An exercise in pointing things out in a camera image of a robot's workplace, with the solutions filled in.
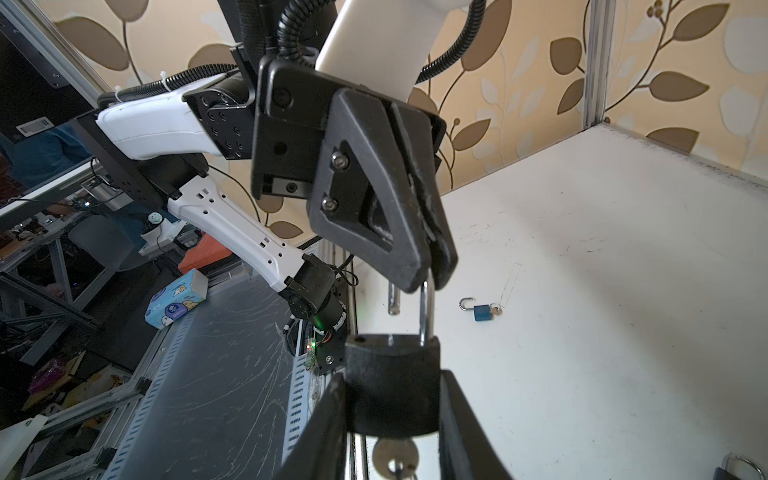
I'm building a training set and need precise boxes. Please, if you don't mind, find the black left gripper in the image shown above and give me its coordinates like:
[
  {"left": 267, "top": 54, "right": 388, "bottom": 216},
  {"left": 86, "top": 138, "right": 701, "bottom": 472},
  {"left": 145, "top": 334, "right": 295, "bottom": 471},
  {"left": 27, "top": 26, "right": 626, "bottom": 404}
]
[{"left": 252, "top": 58, "right": 459, "bottom": 293}]

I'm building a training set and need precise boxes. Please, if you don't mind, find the blue padlock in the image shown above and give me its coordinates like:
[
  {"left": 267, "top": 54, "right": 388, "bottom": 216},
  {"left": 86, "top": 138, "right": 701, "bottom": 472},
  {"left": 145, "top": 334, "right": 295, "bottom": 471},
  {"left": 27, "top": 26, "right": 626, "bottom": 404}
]
[{"left": 458, "top": 297, "right": 503, "bottom": 322}]

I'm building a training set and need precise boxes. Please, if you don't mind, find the large padlock key bunch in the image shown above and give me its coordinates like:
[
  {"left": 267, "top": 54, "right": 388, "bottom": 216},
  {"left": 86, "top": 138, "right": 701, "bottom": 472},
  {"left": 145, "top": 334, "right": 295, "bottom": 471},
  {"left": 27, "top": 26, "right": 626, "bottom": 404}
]
[{"left": 372, "top": 438, "right": 420, "bottom": 480}]

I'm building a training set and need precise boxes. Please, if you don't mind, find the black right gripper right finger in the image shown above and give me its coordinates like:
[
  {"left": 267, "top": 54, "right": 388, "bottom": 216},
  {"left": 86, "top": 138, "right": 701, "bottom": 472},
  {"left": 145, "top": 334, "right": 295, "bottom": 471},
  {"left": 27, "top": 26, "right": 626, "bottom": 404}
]
[{"left": 439, "top": 370, "right": 512, "bottom": 480}]

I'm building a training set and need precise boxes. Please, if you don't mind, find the blue tissue pack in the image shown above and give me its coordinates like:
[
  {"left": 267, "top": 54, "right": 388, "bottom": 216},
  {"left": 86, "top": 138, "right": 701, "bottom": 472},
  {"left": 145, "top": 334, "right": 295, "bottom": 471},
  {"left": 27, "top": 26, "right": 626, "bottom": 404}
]
[{"left": 144, "top": 269, "right": 209, "bottom": 330}]

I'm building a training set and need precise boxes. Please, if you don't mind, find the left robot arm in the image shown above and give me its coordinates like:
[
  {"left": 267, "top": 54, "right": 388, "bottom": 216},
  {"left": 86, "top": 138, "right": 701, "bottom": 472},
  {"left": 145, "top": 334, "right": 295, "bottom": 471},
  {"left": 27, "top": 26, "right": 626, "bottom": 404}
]
[{"left": 82, "top": 1, "right": 486, "bottom": 352}]

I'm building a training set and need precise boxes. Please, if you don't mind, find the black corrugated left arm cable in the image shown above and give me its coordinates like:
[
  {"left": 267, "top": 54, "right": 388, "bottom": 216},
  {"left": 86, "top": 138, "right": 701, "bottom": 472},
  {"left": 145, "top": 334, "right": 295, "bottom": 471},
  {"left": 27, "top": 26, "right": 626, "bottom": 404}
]
[{"left": 95, "top": 0, "right": 487, "bottom": 109}]

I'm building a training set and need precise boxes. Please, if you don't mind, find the medium black padlock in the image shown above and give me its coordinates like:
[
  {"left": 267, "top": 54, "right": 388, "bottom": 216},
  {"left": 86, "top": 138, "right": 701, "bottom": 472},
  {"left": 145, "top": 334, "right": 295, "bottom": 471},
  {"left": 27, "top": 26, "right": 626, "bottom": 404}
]
[{"left": 712, "top": 453, "right": 767, "bottom": 480}]

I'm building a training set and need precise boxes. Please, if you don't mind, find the large black padlock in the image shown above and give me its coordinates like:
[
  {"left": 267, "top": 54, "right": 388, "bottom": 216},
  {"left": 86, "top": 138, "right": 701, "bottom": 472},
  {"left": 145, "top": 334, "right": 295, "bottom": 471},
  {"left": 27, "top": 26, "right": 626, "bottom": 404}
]
[{"left": 344, "top": 274, "right": 441, "bottom": 439}]

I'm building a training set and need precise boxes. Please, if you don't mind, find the aluminium frame corner post left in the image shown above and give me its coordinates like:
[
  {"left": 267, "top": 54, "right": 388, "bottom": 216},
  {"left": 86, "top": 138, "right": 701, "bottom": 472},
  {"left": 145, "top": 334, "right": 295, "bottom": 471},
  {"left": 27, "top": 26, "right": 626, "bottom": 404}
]
[{"left": 582, "top": 0, "right": 616, "bottom": 130}]

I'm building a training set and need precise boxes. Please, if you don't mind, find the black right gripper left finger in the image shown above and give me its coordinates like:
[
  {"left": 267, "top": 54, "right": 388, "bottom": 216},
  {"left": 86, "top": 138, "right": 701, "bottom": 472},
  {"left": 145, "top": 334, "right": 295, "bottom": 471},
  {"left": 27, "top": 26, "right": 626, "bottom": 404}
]
[{"left": 274, "top": 373, "right": 348, "bottom": 480}]

